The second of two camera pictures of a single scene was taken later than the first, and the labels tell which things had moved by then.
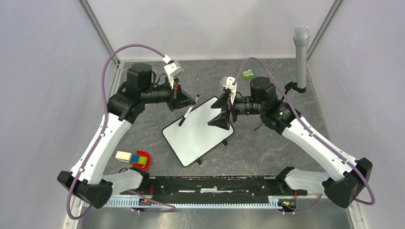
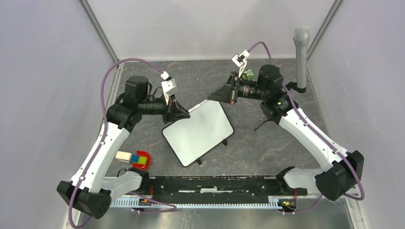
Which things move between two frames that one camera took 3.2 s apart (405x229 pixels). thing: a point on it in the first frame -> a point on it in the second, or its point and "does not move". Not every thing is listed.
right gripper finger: [220, 103] -> [222, 93]
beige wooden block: [124, 157] does not move
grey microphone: [301, 35] does not move
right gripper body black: [231, 108] -> [235, 81]
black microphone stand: [289, 85] does not move
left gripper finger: [184, 100] -> [178, 112]
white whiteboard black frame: [195, 136] does not move
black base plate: [215, 186] does not move
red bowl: [144, 154] does not move
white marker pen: [188, 111] -> [190, 109]
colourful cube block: [139, 159] does not move
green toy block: [247, 74] does not move
